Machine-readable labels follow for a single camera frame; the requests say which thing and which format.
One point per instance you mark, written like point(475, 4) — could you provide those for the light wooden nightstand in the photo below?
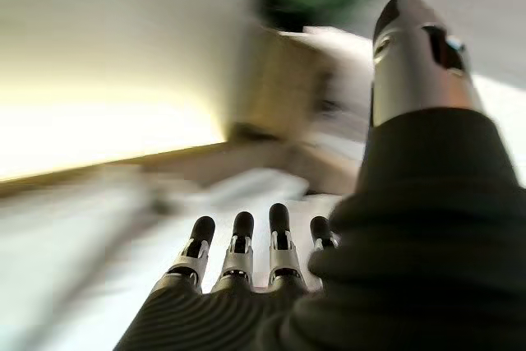
point(279, 88)

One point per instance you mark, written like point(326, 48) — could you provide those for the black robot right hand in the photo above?
point(411, 244)

